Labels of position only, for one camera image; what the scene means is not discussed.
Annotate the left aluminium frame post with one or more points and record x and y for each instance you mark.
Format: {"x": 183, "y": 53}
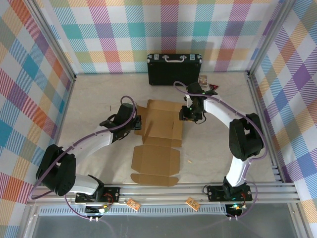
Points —
{"x": 49, "y": 39}

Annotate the black connector board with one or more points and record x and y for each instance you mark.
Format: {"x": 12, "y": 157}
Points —
{"x": 234, "y": 209}
{"x": 97, "y": 210}

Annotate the right aluminium side rail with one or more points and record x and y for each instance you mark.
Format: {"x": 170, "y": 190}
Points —
{"x": 260, "y": 111}

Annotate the aluminium frame rail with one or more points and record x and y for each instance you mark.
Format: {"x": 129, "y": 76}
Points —
{"x": 161, "y": 192}

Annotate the right black connector board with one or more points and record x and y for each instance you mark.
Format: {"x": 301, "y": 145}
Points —
{"x": 234, "y": 209}

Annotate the orange printed tag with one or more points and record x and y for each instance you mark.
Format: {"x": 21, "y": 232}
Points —
{"x": 193, "y": 203}
{"x": 133, "y": 204}

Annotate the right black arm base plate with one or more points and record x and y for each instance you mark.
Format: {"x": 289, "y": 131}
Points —
{"x": 215, "y": 193}

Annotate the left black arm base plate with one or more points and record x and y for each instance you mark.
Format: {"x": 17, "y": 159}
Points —
{"x": 112, "y": 193}

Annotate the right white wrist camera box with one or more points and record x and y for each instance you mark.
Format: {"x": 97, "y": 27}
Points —
{"x": 188, "y": 100}

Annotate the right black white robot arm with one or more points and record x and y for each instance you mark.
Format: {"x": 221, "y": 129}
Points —
{"x": 220, "y": 111}

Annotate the red black triangle sticker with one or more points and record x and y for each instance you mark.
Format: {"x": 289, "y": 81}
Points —
{"x": 214, "y": 86}

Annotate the right aluminium frame post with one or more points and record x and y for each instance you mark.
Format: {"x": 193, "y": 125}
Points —
{"x": 270, "y": 37}

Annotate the aluminium frame post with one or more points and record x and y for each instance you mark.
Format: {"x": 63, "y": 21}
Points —
{"x": 49, "y": 39}
{"x": 270, "y": 37}

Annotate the small printed card pack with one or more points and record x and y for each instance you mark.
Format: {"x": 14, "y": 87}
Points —
{"x": 202, "y": 79}

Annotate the left black connector board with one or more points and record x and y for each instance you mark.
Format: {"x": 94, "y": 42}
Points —
{"x": 97, "y": 210}

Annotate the brown cardboard box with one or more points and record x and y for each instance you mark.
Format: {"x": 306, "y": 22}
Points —
{"x": 161, "y": 124}

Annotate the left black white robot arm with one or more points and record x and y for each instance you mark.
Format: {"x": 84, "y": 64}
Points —
{"x": 94, "y": 143}

